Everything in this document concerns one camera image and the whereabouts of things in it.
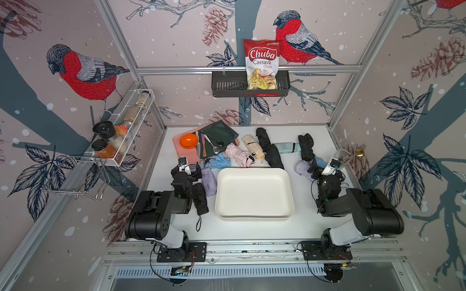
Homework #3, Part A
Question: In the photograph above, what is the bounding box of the lavender umbrella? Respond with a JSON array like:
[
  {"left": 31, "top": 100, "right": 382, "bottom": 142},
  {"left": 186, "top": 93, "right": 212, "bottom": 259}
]
[
  {"left": 201, "top": 166, "right": 217, "bottom": 197},
  {"left": 294, "top": 161, "right": 314, "bottom": 181}
]

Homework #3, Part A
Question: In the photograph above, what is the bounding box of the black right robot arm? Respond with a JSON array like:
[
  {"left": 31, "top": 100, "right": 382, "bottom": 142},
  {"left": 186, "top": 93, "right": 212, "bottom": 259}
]
[{"left": 307, "top": 162, "right": 405, "bottom": 249}]

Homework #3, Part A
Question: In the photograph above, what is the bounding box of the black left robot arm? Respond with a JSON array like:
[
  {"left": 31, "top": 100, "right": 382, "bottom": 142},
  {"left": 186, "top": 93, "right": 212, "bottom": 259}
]
[{"left": 125, "top": 164, "right": 209, "bottom": 253}]

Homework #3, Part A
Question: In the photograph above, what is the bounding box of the cream plastic storage box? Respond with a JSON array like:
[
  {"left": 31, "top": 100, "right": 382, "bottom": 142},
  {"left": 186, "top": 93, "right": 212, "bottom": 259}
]
[{"left": 215, "top": 167, "right": 295, "bottom": 221}]

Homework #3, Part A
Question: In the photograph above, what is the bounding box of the pink folded umbrella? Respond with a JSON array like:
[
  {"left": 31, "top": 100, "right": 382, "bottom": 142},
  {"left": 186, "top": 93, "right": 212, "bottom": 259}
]
[{"left": 225, "top": 143, "right": 255, "bottom": 168}]

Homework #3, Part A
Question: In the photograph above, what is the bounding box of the long black folded umbrella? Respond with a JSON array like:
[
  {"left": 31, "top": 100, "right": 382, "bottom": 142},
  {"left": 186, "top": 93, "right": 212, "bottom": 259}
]
[{"left": 256, "top": 127, "right": 285, "bottom": 169}]

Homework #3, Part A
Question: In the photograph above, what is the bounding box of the beige folded umbrella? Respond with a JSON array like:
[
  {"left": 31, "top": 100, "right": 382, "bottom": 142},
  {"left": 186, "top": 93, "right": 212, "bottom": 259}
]
[{"left": 243, "top": 135, "right": 265, "bottom": 162}]

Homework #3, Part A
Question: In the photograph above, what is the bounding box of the pink plastic tray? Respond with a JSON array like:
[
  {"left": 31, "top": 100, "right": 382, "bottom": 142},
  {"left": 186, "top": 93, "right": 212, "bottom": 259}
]
[{"left": 172, "top": 127, "right": 239, "bottom": 164}]

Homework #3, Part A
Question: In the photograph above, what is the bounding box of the orange bowl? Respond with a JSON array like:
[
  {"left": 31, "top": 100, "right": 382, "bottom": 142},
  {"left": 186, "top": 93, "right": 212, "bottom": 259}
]
[{"left": 179, "top": 133, "right": 199, "bottom": 150}]

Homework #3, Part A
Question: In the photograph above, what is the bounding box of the clear cutlery holder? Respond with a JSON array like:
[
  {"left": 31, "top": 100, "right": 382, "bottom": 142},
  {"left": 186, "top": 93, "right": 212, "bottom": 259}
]
[{"left": 333, "top": 144, "right": 366, "bottom": 170}]

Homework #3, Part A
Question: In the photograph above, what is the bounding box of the metal spoon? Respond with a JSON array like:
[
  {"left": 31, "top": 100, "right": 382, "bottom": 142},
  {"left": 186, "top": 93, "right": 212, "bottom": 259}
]
[{"left": 204, "top": 135, "right": 220, "bottom": 155}]

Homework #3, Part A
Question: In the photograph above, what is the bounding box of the dark green cloth pouch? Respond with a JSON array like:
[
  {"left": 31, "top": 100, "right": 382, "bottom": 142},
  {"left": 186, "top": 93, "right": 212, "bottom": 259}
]
[{"left": 198, "top": 121, "right": 239, "bottom": 159}]

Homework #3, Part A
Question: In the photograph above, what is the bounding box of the orange spice jar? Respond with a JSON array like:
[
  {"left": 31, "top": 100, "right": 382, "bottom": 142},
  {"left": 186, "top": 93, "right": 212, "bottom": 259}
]
[{"left": 91, "top": 139, "right": 118, "bottom": 159}]

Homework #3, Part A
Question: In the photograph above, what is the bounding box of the black lid jar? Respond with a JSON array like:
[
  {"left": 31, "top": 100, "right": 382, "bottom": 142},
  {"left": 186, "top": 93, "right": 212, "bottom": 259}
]
[{"left": 92, "top": 121, "right": 116, "bottom": 139}]

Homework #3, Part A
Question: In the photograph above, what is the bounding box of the red cassava chips bag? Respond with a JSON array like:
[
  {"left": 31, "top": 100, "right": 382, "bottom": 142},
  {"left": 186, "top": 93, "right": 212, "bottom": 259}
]
[{"left": 243, "top": 40, "right": 281, "bottom": 90}]

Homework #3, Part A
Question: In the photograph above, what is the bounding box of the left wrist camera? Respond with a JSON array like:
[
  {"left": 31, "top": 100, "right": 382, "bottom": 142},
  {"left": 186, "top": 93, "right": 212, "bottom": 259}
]
[{"left": 178, "top": 156, "right": 191, "bottom": 175}]

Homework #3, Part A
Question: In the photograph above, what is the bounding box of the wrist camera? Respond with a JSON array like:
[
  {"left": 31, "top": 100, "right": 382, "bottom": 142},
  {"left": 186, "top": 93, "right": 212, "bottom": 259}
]
[
  {"left": 322, "top": 158, "right": 344, "bottom": 176},
  {"left": 178, "top": 156, "right": 191, "bottom": 175}
]

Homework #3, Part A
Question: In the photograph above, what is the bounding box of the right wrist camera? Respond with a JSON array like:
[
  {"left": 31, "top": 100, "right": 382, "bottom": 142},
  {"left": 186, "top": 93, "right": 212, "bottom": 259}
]
[{"left": 322, "top": 158, "right": 344, "bottom": 176}]

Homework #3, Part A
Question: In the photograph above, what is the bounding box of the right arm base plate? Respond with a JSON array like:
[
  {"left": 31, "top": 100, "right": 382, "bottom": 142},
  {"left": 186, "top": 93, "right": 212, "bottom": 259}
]
[{"left": 297, "top": 241, "right": 353, "bottom": 261}]

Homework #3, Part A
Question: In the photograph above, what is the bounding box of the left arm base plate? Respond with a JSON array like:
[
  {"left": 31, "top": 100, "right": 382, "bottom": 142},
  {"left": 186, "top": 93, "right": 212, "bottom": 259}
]
[{"left": 156, "top": 242, "right": 207, "bottom": 263}]

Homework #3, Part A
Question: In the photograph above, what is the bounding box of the white wire wall rack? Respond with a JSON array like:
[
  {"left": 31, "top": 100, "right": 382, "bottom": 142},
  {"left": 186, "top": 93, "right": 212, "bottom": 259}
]
[{"left": 83, "top": 89, "right": 154, "bottom": 171}]

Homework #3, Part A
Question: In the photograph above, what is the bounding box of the black wall basket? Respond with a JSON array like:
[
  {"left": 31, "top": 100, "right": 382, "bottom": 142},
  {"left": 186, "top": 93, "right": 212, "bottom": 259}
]
[{"left": 211, "top": 70, "right": 291, "bottom": 98}]

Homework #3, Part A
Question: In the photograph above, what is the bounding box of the wire hook rack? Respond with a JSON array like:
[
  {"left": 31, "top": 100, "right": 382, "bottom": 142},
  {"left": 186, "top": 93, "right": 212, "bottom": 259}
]
[{"left": 42, "top": 154, "right": 110, "bottom": 201}]

